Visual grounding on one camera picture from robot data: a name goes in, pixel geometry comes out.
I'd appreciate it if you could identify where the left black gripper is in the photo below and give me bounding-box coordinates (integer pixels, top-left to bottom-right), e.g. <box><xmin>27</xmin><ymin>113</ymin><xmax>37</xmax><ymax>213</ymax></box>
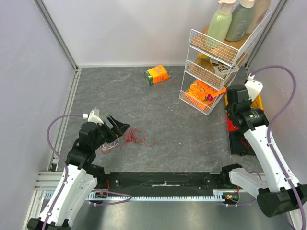
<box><xmin>92</xmin><ymin>115</ymin><xmax>130</xmax><ymax>150</ymax></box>

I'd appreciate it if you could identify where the red cable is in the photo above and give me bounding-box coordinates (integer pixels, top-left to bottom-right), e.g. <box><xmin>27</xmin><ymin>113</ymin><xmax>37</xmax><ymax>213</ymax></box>
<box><xmin>199</xmin><ymin>119</ymin><xmax>251</xmax><ymax>150</ymax></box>
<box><xmin>99</xmin><ymin>127</ymin><xmax>156</xmax><ymax>155</ymax></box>

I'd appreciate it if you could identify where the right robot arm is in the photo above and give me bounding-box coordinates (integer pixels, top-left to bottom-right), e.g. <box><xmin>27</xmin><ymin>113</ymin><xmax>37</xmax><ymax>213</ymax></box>
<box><xmin>219</xmin><ymin>85</ymin><xmax>307</xmax><ymax>217</ymax></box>

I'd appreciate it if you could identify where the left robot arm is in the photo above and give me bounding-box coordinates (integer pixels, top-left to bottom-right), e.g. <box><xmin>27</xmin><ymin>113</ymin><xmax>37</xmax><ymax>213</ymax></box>
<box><xmin>27</xmin><ymin>111</ymin><xmax>130</xmax><ymax>230</ymax></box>

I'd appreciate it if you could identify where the red storage bin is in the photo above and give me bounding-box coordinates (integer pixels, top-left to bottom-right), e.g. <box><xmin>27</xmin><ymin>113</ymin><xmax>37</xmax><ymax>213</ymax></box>
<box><xmin>227</xmin><ymin>108</ymin><xmax>269</xmax><ymax>133</ymax></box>

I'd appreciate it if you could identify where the yellow storage bin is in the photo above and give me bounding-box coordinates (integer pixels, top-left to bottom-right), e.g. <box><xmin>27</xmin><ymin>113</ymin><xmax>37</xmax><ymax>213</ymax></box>
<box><xmin>224</xmin><ymin>93</ymin><xmax>264</xmax><ymax>111</ymax></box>

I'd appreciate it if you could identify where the orange purple snack box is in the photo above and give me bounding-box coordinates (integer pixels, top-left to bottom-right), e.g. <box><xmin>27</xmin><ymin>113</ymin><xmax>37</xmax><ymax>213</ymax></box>
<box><xmin>195</xmin><ymin>80</ymin><xmax>226</xmax><ymax>104</ymax></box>

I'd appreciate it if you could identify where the black storage bin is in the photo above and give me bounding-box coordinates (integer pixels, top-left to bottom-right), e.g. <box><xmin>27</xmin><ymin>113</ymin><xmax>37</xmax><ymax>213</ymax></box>
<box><xmin>229</xmin><ymin>130</ymin><xmax>256</xmax><ymax>157</ymax></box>

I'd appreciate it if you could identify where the orange snack box front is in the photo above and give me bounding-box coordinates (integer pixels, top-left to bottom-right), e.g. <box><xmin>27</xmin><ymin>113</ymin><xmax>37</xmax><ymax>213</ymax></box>
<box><xmin>188</xmin><ymin>84</ymin><xmax>208</xmax><ymax>101</ymax></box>

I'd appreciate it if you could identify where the white snack pouch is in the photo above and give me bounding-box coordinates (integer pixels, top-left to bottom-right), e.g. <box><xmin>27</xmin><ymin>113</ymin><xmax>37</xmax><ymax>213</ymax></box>
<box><xmin>209</xmin><ymin>58</ymin><xmax>239</xmax><ymax>78</ymax></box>

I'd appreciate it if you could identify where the orange green snack box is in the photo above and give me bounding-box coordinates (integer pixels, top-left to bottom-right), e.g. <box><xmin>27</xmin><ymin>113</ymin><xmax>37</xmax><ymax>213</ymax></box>
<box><xmin>144</xmin><ymin>65</ymin><xmax>170</xmax><ymax>86</ymax></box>

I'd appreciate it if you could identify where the yellow snack packet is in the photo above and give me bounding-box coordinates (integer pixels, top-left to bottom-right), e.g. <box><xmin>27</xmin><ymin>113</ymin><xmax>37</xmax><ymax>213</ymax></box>
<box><xmin>198</xmin><ymin>52</ymin><xmax>210</xmax><ymax>60</ymax></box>

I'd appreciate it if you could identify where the light green pump bottle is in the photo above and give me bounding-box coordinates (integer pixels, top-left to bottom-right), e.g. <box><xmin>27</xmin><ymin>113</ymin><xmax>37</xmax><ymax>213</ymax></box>
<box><xmin>205</xmin><ymin>0</ymin><xmax>236</xmax><ymax>48</ymax></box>

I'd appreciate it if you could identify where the grey green pump bottle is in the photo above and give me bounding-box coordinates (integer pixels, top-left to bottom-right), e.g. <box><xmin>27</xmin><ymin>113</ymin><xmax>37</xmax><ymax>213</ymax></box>
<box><xmin>225</xmin><ymin>0</ymin><xmax>255</xmax><ymax>42</ymax></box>

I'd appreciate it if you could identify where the beige pink bottle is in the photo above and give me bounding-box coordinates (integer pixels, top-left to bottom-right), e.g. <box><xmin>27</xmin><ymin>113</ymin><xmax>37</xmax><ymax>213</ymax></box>
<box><xmin>245</xmin><ymin>0</ymin><xmax>271</xmax><ymax>34</ymax></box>

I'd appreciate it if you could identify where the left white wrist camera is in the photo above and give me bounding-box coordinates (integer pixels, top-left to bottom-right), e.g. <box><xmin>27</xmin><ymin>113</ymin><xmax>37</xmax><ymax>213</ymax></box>
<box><xmin>82</xmin><ymin>108</ymin><xmax>104</xmax><ymax>125</ymax></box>

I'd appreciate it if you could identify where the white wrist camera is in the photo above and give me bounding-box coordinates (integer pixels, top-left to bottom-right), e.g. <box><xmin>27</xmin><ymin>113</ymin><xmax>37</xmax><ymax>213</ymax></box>
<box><xmin>82</xmin><ymin>108</ymin><xmax>104</xmax><ymax>125</ymax></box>
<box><xmin>244</xmin><ymin>74</ymin><xmax>263</xmax><ymax>102</ymax></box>

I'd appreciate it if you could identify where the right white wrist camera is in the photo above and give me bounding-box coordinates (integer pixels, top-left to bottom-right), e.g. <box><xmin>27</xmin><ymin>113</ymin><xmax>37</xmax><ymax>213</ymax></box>
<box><xmin>244</xmin><ymin>74</ymin><xmax>263</xmax><ymax>102</ymax></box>

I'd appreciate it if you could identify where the white wire shelf rack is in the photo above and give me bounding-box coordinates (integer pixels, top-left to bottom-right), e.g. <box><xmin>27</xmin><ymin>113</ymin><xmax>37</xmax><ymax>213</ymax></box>
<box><xmin>179</xmin><ymin>9</ymin><xmax>272</xmax><ymax>115</ymax></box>

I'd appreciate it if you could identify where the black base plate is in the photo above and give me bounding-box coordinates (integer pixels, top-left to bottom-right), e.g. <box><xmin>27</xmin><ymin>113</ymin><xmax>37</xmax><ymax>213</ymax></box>
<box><xmin>98</xmin><ymin>172</ymin><xmax>237</xmax><ymax>190</ymax></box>

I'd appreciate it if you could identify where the slotted cable duct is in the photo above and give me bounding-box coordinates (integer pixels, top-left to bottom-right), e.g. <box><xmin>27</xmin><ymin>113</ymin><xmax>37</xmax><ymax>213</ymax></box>
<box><xmin>45</xmin><ymin>189</ymin><xmax>240</xmax><ymax>201</ymax></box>

